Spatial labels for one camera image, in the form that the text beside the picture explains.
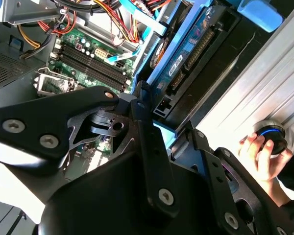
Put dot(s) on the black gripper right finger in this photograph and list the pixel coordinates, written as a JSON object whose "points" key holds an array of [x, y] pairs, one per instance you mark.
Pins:
{"points": [[225, 203]]}

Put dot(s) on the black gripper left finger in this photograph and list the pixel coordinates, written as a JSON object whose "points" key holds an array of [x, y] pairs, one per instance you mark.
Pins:
{"points": [[34, 127]]}

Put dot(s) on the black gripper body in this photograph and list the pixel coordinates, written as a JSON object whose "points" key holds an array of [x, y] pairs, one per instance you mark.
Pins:
{"points": [[107, 203]]}

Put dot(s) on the hard disk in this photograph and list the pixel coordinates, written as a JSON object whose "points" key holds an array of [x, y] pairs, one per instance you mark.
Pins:
{"points": [[183, 56]]}

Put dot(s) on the person's bare hand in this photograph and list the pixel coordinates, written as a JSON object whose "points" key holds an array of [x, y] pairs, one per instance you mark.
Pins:
{"points": [[269, 169]]}

